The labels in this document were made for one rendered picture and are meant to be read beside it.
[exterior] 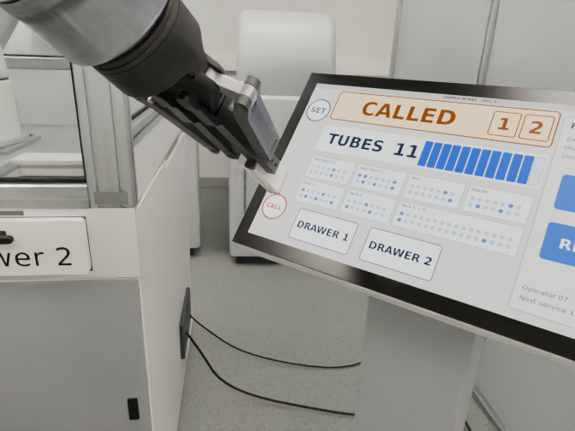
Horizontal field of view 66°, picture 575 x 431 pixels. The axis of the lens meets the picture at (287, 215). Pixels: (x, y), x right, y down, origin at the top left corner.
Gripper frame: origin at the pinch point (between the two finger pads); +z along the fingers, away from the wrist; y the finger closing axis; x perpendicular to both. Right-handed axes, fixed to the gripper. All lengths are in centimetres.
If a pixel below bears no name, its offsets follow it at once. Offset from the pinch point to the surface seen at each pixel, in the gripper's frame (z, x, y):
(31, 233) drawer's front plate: 13, 16, 52
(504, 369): 143, -2, -21
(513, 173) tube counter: 17.2, -12.1, -21.1
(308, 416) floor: 127, 39, 34
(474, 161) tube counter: 17.2, -13.0, -16.4
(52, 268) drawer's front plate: 19, 20, 50
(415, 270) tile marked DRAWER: 17.2, 2.4, -13.6
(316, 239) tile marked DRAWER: 17.2, 1.9, 0.2
